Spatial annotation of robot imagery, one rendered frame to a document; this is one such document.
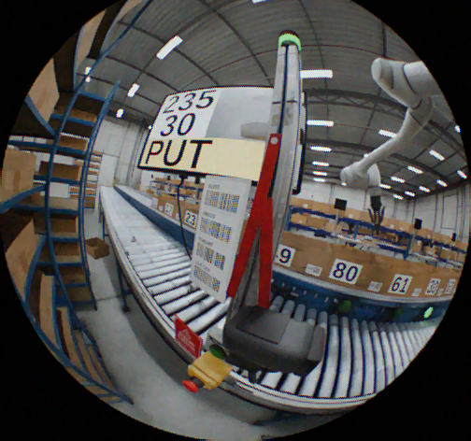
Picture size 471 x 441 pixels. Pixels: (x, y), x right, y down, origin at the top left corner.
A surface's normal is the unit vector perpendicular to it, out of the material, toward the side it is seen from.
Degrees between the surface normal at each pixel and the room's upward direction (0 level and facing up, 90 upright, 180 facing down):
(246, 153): 86
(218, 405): 0
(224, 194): 90
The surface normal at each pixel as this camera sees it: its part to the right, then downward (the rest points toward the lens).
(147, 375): 0.20, -0.98
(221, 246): -0.55, -0.07
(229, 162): -0.22, -0.07
